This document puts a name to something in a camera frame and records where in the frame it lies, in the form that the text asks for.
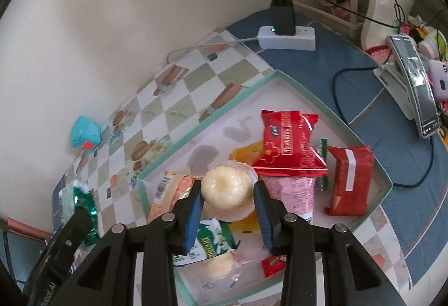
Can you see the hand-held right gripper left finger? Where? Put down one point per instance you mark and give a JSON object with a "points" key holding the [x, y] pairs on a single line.
{"points": [[194, 222]]}

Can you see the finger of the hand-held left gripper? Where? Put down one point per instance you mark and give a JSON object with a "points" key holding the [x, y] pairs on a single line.
{"points": [[82, 225]]}

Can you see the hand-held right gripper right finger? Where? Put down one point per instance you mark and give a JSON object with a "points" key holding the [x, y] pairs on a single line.
{"points": [[266, 222]]}

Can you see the green cow-print milk packet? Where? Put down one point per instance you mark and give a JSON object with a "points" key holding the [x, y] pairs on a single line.
{"points": [[210, 243]]}

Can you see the teal foil snack packet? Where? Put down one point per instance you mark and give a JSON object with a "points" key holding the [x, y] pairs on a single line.
{"points": [[82, 196]]}

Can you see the pink snack packet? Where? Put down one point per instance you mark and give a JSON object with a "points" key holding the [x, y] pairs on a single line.
{"points": [[290, 194]]}

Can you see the orange barcode snack packet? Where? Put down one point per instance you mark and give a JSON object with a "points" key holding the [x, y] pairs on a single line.
{"points": [[168, 194]]}

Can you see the small red snack packet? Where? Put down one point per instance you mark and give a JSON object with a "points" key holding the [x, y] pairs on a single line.
{"points": [[273, 264]]}

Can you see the round cream bun packet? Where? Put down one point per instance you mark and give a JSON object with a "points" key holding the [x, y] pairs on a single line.
{"points": [[225, 187]]}

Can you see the clear packet with pale cake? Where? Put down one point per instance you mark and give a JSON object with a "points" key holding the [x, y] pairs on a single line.
{"points": [[217, 267]]}

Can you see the yellow clear-wrapped snack packet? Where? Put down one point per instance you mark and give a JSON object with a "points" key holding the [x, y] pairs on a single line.
{"points": [[246, 152]]}

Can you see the red flower-print snack packet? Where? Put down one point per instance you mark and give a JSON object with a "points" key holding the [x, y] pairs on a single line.
{"points": [[288, 141]]}

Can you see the dark red white-striped snack packet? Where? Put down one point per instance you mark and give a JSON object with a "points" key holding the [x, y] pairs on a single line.
{"points": [[350, 183]]}

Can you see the white tray with teal rim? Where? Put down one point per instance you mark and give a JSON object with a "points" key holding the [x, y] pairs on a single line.
{"points": [[224, 124]]}

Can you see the pink bar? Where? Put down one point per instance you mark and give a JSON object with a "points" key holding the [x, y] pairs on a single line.
{"points": [[28, 227]]}

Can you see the teal cube toy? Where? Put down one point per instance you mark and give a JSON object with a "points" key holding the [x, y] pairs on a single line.
{"points": [[85, 133]]}

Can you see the white power strip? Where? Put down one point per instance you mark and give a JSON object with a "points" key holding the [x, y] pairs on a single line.
{"points": [[297, 38]]}

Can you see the white phone stand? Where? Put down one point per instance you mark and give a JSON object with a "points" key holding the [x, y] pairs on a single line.
{"points": [[393, 85]]}

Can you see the smartphone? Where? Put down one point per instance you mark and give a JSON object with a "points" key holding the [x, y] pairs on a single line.
{"points": [[418, 89]]}

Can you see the black charger plug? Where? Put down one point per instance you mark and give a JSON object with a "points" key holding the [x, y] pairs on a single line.
{"points": [[282, 15]]}

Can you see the pink plush pouch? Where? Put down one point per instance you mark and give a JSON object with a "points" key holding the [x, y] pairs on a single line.
{"points": [[440, 80]]}

